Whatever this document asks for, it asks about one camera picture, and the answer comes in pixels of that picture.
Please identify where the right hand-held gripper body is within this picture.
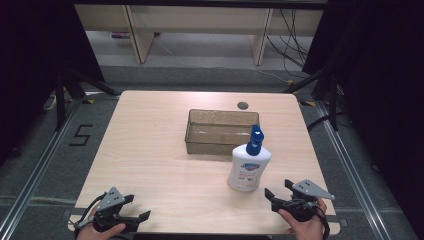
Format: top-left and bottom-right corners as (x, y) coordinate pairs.
(271, 179), (336, 223)

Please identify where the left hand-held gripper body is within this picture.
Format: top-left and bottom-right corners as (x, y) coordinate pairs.
(92, 186), (141, 234)

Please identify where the white pump bottle blue cap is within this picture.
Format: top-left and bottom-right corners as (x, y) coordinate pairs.
(227, 124), (273, 193)

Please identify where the clear brown plastic box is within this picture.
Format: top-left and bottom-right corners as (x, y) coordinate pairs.
(184, 108), (261, 157)

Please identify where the person's left hand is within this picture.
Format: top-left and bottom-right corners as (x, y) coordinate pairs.
(75, 223), (127, 240)

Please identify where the person's right hand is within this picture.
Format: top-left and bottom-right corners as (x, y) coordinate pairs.
(277, 197), (329, 240)

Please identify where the black metal stand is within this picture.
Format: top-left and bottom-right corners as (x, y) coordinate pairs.
(283, 63), (342, 133)
(54, 68), (121, 132)

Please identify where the dark curtain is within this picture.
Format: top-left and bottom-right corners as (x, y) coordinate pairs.
(301, 0), (424, 234)
(0, 0), (106, 168)

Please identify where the beige wooden desk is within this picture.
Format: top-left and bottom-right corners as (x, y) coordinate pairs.
(73, 3), (325, 67)

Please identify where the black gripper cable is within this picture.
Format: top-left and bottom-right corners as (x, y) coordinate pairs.
(74, 192), (108, 232)

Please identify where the black wrist strap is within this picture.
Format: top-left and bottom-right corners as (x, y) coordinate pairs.
(313, 205), (332, 240)

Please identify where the silver metal floor rail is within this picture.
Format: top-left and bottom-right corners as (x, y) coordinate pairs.
(0, 96), (84, 240)
(314, 99), (392, 240)

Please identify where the bundle of black cables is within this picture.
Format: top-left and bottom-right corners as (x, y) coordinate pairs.
(266, 8), (311, 79)

